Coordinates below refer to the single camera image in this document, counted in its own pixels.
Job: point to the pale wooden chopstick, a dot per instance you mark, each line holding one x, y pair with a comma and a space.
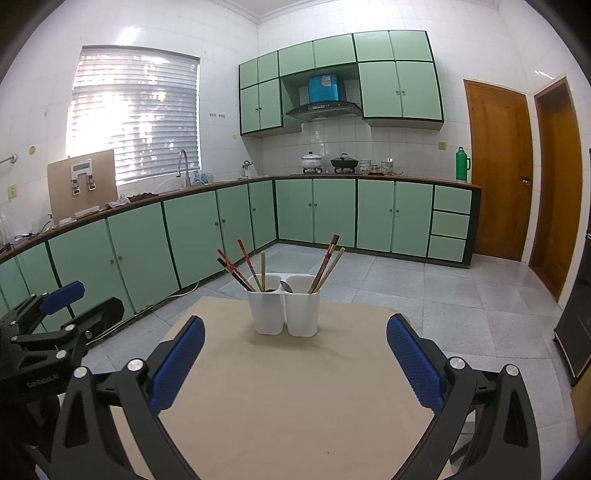
263, 272

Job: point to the green kitchen base cabinets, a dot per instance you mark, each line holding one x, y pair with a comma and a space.
194, 230

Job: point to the white window blind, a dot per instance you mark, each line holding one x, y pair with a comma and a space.
134, 115

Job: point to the black cabinet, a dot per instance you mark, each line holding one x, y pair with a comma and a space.
577, 323

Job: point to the glass jars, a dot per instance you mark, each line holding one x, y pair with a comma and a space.
388, 167

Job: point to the brown board with white device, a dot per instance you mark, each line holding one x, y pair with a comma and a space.
101, 184

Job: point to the stack of bowls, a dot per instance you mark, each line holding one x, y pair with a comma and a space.
365, 166

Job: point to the green thermos flask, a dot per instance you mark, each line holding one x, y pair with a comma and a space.
462, 164

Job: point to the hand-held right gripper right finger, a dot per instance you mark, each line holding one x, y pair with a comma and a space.
415, 360

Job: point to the white double utensil holder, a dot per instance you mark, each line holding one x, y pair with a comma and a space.
300, 309

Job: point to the black range hood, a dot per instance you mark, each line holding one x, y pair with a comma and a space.
323, 110

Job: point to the wall tap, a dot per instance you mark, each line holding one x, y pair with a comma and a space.
248, 166

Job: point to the wooden door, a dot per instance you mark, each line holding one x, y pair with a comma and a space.
498, 170
554, 194

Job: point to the chrome sink faucet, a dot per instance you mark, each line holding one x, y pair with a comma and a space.
183, 161

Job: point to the crumpled cloth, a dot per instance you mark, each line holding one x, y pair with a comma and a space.
117, 202

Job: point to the black wok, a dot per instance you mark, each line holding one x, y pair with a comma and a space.
345, 162

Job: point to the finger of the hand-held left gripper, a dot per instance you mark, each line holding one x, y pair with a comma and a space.
99, 316
62, 295

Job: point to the white lidded pot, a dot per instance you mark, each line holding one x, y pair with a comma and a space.
311, 162

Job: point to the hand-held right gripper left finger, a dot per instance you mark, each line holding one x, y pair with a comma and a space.
178, 360

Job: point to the red striped wooden chopstick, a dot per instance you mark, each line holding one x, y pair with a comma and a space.
333, 265

